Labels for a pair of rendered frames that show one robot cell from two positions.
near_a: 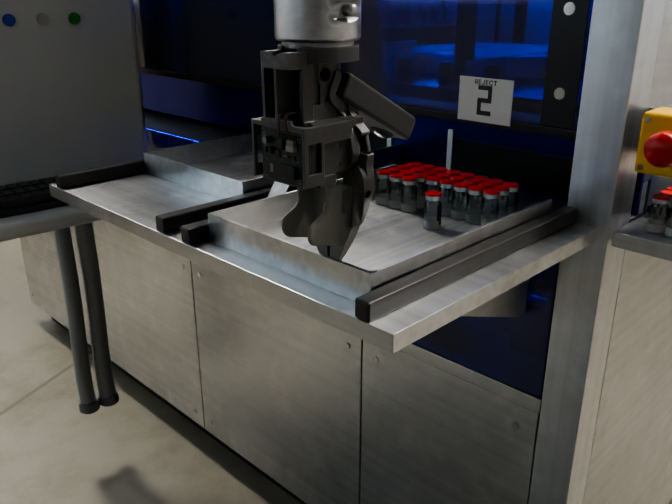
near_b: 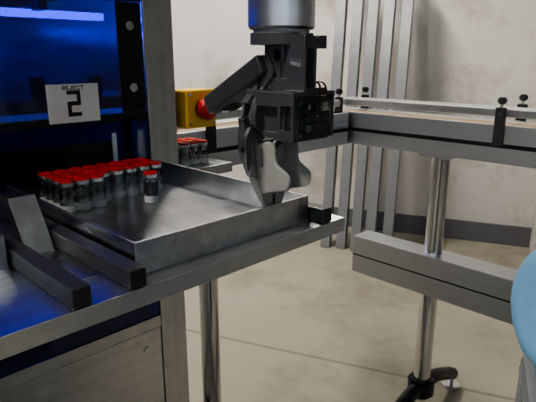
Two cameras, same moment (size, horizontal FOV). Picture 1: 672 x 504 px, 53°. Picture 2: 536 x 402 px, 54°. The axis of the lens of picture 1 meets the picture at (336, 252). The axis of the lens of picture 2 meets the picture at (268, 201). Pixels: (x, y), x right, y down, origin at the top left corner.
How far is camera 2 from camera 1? 89 cm
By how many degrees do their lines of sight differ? 84
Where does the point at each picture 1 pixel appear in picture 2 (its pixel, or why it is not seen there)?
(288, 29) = (309, 18)
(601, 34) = (152, 43)
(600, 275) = not seen: hidden behind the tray
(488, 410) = (124, 357)
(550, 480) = (176, 364)
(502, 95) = (89, 96)
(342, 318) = (316, 231)
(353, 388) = not seen: outside the picture
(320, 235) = (303, 177)
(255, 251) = (206, 245)
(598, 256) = not seen: hidden behind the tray
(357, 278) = (299, 205)
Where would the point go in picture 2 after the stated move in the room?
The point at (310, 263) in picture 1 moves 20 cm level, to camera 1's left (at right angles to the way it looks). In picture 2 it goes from (263, 218) to (262, 288)
